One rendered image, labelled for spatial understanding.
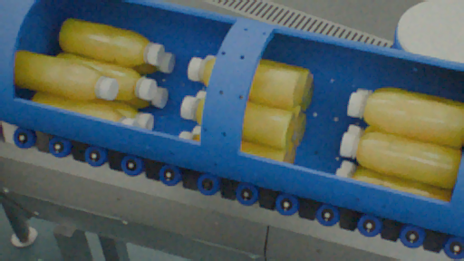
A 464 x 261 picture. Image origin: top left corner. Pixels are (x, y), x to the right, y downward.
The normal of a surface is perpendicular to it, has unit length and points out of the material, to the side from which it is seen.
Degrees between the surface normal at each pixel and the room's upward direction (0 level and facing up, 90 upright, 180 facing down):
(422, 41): 0
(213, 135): 71
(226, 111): 55
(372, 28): 0
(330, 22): 0
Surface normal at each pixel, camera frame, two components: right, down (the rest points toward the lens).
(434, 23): 0.04, -0.71
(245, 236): -0.25, 0.40
